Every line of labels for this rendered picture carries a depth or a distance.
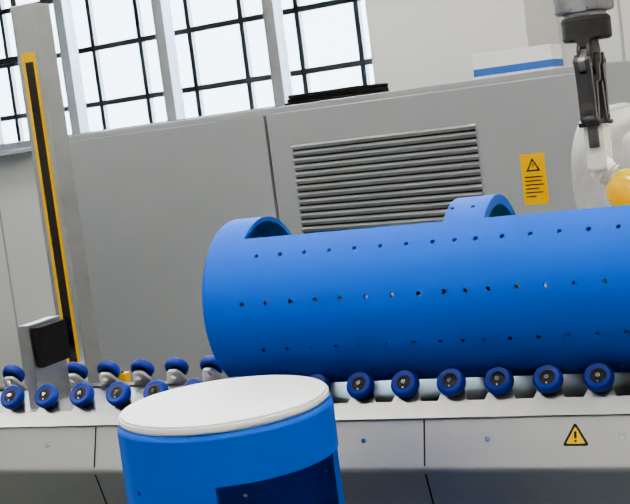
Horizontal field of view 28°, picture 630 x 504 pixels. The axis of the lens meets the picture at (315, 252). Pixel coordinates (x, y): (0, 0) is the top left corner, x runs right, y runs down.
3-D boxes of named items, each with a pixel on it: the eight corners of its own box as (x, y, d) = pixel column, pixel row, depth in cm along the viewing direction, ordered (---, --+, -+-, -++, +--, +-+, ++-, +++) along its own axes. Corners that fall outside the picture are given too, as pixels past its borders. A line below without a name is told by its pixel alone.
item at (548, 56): (486, 79, 386) (483, 54, 385) (563, 69, 375) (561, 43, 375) (474, 80, 375) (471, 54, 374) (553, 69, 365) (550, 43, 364)
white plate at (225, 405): (80, 432, 156) (82, 442, 156) (291, 421, 147) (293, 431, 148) (168, 381, 182) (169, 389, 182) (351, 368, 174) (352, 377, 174)
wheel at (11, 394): (8, 388, 228) (2, 383, 226) (28, 387, 226) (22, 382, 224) (1, 411, 226) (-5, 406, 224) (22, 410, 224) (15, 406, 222)
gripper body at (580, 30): (566, 19, 196) (572, 79, 197) (554, 18, 188) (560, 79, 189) (614, 12, 193) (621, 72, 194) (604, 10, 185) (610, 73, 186)
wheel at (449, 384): (440, 372, 194) (436, 366, 193) (468, 371, 192) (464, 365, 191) (437, 398, 192) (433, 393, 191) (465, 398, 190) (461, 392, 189)
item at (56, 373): (61, 395, 239) (49, 315, 238) (79, 394, 238) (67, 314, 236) (30, 408, 230) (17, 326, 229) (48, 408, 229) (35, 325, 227)
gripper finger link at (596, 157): (603, 124, 190) (602, 124, 189) (608, 170, 191) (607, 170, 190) (584, 126, 191) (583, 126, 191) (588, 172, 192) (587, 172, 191)
